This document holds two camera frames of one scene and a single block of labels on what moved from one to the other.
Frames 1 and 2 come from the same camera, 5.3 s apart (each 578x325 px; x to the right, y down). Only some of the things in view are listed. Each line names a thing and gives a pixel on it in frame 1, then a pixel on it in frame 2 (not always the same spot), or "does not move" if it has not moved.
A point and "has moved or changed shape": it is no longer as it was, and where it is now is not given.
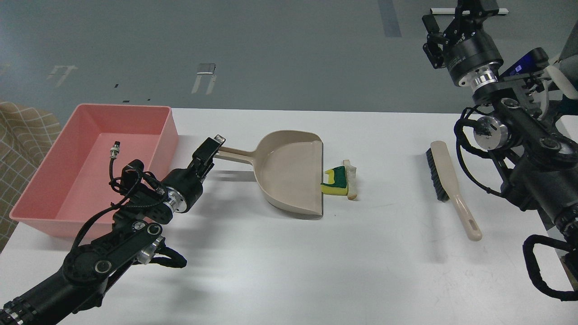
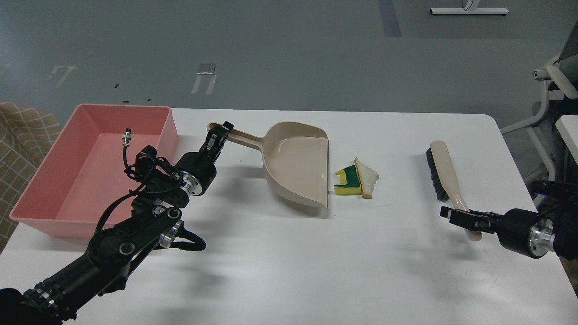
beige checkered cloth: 27,135 does not move
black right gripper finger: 436,48 -> 483,223
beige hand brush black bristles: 441,170 does not move
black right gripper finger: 469,14 -> 444,212
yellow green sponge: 337,184 -> 350,184
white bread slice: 351,173 -> 368,177
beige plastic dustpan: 288,166 has moved or changed shape
